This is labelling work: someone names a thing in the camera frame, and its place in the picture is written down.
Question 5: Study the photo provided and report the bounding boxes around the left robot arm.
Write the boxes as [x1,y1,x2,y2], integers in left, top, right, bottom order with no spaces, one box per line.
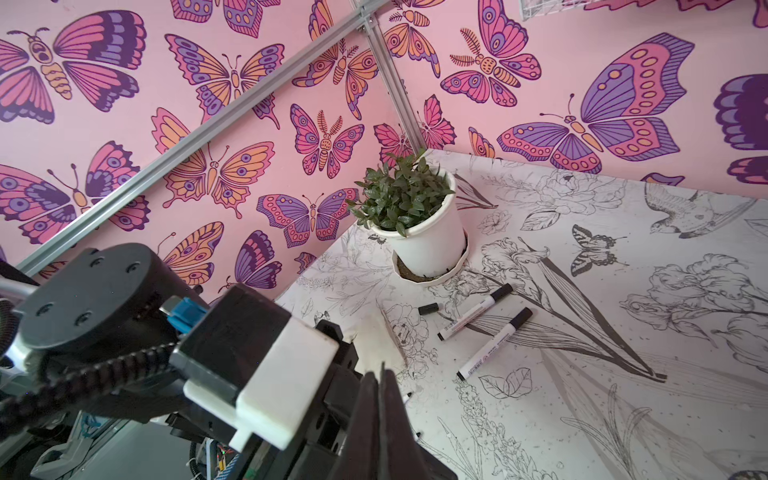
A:
[1,243,360,479]

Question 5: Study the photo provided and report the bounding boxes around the black pen cap near pot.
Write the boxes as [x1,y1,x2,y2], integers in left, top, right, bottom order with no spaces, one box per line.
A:
[418,303,440,316]

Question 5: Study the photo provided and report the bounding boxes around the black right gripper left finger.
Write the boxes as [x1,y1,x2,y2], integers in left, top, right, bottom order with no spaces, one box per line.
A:
[329,372,379,480]

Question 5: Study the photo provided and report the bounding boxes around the white marker pen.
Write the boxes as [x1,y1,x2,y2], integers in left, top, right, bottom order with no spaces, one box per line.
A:
[437,283,513,341]
[456,308,534,381]

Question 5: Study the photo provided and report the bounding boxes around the white plant pot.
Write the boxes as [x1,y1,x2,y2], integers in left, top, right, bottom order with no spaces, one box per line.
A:
[370,193,469,279]

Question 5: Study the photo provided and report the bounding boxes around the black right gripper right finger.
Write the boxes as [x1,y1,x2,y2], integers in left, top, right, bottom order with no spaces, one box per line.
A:
[377,367,458,480]

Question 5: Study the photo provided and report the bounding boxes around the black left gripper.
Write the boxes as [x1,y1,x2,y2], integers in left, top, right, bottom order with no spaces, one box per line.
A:
[164,319,373,480]

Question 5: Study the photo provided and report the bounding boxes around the white pot saucer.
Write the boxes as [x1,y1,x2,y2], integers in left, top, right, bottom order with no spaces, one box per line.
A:
[391,230,470,287]

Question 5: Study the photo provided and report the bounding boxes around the green potted plant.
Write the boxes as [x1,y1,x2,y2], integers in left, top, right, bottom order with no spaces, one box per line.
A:
[346,149,455,238]

